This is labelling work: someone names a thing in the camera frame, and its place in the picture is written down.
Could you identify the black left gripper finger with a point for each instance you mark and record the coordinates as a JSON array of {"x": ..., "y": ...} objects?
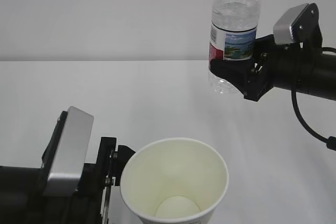
[{"x": 121, "y": 157}]

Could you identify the white paper cup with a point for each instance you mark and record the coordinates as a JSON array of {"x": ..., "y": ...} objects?
[{"x": 174, "y": 180}]

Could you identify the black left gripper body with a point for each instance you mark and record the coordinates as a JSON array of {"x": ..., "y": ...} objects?
[{"x": 90, "y": 203}]

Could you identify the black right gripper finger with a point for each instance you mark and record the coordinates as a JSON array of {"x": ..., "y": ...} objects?
[
  {"x": 263, "y": 45},
  {"x": 232, "y": 76}
]

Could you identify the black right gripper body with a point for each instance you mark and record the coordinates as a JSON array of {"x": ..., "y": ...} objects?
[{"x": 274, "y": 69}]

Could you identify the clear plastic water bottle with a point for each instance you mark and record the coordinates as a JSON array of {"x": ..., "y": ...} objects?
[{"x": 233, "y": 29}]

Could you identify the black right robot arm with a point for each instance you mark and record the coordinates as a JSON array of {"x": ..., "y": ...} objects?
[{"x": 314, "y": 73}]

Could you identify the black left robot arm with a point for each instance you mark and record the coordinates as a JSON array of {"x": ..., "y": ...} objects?
[{"x": 20, "y": 203}]

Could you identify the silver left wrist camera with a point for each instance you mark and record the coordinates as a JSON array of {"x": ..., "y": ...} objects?
[{"x": 68, "y": 162}]

